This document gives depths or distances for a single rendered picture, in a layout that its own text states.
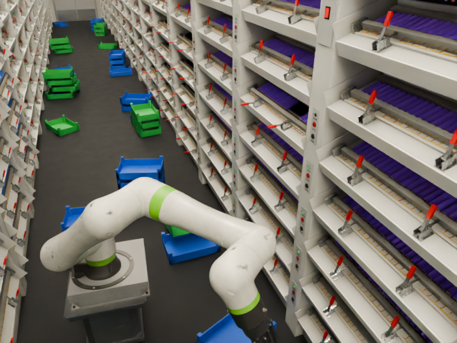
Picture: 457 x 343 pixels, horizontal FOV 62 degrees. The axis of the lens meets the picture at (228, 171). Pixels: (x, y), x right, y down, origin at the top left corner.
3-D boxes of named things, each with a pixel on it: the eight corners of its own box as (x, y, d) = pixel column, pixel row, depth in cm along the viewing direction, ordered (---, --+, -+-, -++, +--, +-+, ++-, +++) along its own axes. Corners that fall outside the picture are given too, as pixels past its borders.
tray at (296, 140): (307, 159, 138) (300, 139, 132) (242, 105, 187) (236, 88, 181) (353, 133, 140) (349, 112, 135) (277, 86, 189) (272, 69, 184)
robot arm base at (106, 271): (52, 283, 154) (49, 271, 151) (63, 260, 167) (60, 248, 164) (117, 279, 155) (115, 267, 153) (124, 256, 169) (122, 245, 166)
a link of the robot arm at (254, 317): (256, 314, 93) (266, 287, 101) (217, 315, 99) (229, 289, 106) (265, 331, 95) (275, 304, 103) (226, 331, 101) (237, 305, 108)
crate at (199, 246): (169, 265, 213) (168, 254, 209) (162, 242, 229) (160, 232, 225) (219, 252, 222) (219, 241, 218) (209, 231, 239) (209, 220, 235)
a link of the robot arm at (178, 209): (162, 231, 120) (156, 204, 113) (185, 210, 127) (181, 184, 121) (263, 280, 102) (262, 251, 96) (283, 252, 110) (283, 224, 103)
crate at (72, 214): (62, 234, 236) (60, 224, 232) (69, 215, 253) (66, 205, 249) (113, 229, 241) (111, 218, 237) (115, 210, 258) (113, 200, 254)
